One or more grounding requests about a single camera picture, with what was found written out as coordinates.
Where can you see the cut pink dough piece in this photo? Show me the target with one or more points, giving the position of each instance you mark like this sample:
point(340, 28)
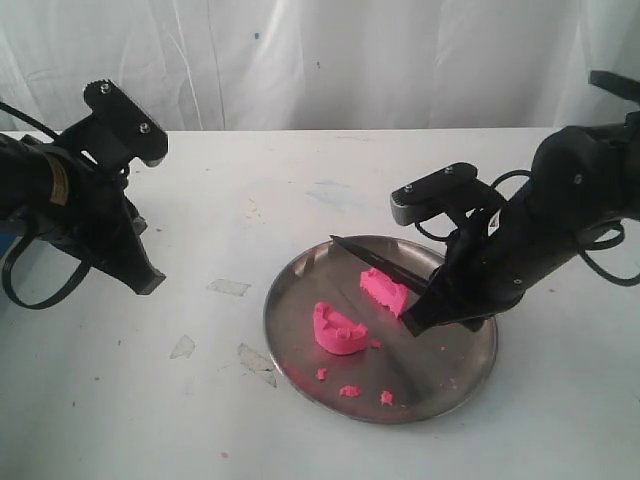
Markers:
point(385, 291)

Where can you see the round steel plate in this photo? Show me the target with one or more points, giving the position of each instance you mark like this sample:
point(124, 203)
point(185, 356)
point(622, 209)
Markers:
point(428, 375)

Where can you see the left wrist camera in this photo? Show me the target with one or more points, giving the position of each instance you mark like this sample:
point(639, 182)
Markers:
point(116, 131)

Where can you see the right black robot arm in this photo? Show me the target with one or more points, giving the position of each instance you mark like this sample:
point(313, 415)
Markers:
point(627, 165)

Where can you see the pink crumb bottom right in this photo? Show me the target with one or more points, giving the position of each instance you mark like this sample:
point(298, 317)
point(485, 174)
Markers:
point(386, 398)

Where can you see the black knife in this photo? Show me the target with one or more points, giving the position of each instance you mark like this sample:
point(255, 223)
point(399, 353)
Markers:
point(395, 272)

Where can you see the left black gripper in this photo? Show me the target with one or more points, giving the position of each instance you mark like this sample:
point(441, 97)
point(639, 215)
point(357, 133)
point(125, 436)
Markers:
point(54, 194)

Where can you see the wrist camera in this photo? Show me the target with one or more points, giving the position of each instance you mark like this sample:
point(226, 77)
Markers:
point(116, 131)
point(454, 191)

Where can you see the pink crumb bottom middle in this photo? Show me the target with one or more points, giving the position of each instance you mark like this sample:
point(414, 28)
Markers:
point(350, 391)

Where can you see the blue sand box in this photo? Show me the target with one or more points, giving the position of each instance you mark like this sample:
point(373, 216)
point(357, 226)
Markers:
point(7, 242)

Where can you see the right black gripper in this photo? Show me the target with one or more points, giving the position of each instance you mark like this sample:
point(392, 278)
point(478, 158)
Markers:
point(572, 203)

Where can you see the white backdrop sheet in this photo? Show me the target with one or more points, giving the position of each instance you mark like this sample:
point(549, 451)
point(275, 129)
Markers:
point(266, 65)

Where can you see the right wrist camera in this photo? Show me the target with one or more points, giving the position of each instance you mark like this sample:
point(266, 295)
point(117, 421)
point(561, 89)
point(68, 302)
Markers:
point(454, 191)

